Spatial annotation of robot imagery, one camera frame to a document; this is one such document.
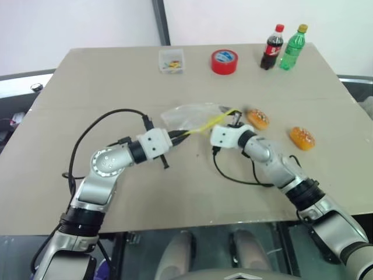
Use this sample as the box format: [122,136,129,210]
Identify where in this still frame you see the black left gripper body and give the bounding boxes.
[159,130,179,171]

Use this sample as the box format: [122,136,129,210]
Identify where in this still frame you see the clear plastic bag yellow zip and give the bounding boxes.
[160,102,243,138]

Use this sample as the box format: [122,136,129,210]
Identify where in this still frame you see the orange doughnut snack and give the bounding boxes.
[246,108,270,131]
[289,126,316,151]

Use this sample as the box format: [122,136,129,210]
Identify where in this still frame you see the red tape roll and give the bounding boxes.
[210,48,239,76]

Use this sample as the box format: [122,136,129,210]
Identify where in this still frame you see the clear box with coloured clips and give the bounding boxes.
[158,48,186,75]

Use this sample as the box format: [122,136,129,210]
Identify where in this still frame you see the cola bottle red cap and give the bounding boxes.
[259,24,285,71]

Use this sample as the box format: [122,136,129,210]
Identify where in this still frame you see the green plastic bottle yellow cap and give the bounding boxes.
[279,23,309,72]

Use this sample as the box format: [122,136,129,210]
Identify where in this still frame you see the grey rounded shape under table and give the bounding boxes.
[153,230,196,280]
[229,230,272,278]

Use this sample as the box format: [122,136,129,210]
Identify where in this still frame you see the dark grey upright pole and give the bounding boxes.
[151,0,171,46]

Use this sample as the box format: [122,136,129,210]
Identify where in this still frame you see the grey curved robot body cover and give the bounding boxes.
[186,267,293,280]

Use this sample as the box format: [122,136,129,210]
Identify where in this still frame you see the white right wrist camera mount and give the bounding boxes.
[210,124,253,150]

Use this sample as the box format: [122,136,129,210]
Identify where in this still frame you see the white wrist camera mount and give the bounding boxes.
[136,127,173,162]
[210,124,253,150]

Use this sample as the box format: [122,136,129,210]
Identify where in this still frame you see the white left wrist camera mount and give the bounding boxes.
[136,127,173,162]

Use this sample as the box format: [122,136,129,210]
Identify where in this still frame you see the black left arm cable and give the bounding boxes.
[61,108,154,211]

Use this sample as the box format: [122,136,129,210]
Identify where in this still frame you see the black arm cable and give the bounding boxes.
[211,145,276,188]
[61,108,154,211]

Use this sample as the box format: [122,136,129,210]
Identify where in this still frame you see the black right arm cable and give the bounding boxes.
[211,145,276,188]

